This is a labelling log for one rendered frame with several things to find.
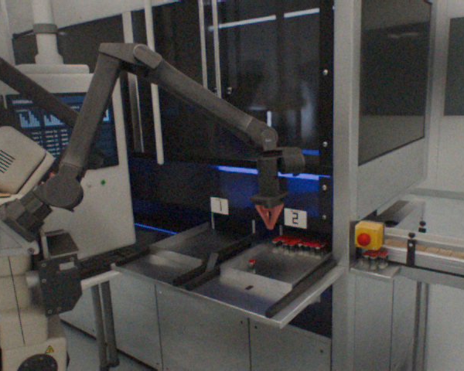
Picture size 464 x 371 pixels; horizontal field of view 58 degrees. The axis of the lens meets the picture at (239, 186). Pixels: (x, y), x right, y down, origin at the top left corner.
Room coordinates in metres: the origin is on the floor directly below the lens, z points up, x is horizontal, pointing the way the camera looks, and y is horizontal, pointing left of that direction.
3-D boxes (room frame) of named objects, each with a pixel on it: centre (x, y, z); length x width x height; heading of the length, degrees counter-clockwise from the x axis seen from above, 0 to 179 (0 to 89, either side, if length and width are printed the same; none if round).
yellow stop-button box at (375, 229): (1.25, -0.40, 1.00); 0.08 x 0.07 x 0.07; 143
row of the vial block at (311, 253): (1.40, -0.20, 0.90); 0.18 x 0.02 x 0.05; 54
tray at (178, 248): (1.52, 0.14, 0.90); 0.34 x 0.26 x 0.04; 143
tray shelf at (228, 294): (1.36, 0.04, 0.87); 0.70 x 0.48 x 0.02; 53
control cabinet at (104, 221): (1.69, 0.72, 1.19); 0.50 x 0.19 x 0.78; 132
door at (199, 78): (1.72, 0.23, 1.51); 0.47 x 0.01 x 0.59; 53
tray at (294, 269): (1.31, -0.13, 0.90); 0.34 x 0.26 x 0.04; 144
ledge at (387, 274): (1.28, -0.44, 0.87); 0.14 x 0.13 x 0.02; 143
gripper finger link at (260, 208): (1.13, -0.09, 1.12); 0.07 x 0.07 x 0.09; 52
